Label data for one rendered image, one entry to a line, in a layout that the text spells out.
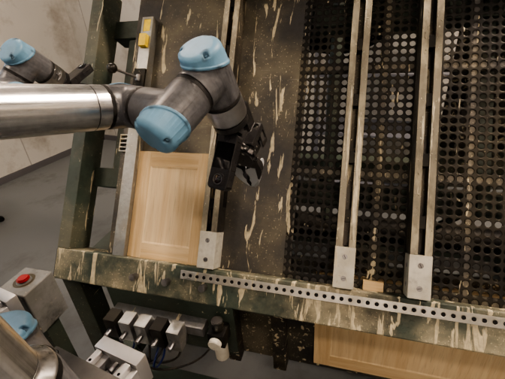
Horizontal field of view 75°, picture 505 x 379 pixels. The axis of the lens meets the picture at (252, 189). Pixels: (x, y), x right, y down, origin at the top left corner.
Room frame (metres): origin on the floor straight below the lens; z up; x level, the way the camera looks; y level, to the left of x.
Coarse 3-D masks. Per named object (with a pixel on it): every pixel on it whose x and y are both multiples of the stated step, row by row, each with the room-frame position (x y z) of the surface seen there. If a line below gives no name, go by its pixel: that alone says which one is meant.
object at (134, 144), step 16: (144, 32) 1.48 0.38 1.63; (144, 48) 1.44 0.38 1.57; (144, 64) 1.40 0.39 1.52; (128, 144) 1.24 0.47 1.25; (128, 160) 1.20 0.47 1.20; (128, 176) 1.16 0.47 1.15; (128, 192) 1.13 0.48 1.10; (128, 208) 1.09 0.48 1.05; (128, 224) 1.06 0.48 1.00; (128, 240) 1.04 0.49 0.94
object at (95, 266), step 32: (64, 256) 1.05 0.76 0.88; (96, 256) 1.01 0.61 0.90; (128, 256) 0.99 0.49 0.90; (128, 288) 0.91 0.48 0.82; (160, 288) 0.88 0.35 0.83; (192, 288) 0.85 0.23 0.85; (224, 288) 0.83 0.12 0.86; (320, 288) 0.76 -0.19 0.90; (320, 320) 0.70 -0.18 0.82; (352, 320) 0.68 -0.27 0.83; (384, 320) 0.66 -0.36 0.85; (416, 320) 0.64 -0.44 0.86; (448, 320) 0.63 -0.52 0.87; (480, 352) 0.56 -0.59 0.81
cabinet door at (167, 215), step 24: (144, 168) 1.18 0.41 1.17; (168, 168) 1.16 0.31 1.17; (192, 168) 1.13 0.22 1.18; (144, 192) 1.13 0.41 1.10; (168, 192) 1.11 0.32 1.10; (192, 192) 1.08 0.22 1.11; (144, 216) 1.08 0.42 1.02; (168, 216) 1.05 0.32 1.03; (192, 216) 1.03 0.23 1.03; (144, 240) 1.03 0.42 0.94; (168, 240) 1.00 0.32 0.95; (192, 240) 0.98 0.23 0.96; (192, 264) 0.93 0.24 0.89
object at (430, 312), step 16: (192, 272) 0.88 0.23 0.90; (256, 288) 0.80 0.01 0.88; (272, 288) 0.79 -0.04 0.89; (288, 288) 0.78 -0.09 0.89; (304, 288) 0.76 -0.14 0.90; (352, 304) 0.71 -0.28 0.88; (368, 304) 0.70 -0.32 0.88; (384, 304) 0.69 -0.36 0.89; (400, 304) 0.68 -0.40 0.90; (464, 320) 0.62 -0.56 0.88; (480, 320) 0.61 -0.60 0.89; (496, 320) 0.60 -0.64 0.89
